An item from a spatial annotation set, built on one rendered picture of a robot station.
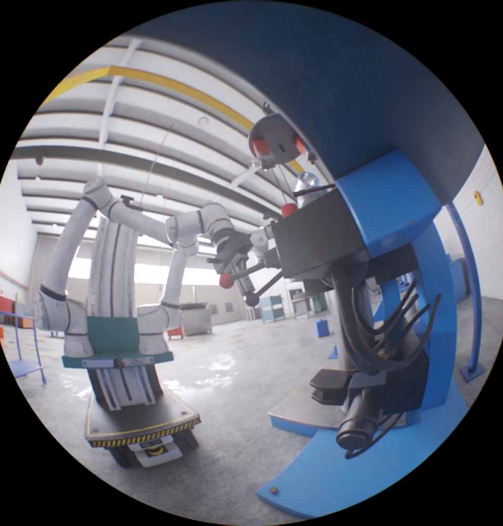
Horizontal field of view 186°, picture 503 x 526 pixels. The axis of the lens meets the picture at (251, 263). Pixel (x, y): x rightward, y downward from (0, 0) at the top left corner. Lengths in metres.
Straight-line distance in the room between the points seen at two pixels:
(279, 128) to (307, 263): 1.36
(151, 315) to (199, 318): 7.54
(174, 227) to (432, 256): 0.98
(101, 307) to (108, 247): 0.41
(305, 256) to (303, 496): 0.84
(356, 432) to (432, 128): 0.56
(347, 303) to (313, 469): 0.79
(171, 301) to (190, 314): 7.25
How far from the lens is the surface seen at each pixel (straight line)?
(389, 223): 0.17
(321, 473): 0.87
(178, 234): 0.51
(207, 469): 1.13
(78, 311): 0.94
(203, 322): 8.49
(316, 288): 0.57
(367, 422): 0.51
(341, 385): 0.68
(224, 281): 0.33
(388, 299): 1.12
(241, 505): 0.97
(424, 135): 0.25
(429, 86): 0.22
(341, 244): 0.18
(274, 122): 1.44
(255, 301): 0.36
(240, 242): 0.38
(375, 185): 0.18
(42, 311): 0.80
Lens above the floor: 0.90
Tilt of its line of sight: 17 degrees up
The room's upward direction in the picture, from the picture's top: 11 degrees counter-clockwise
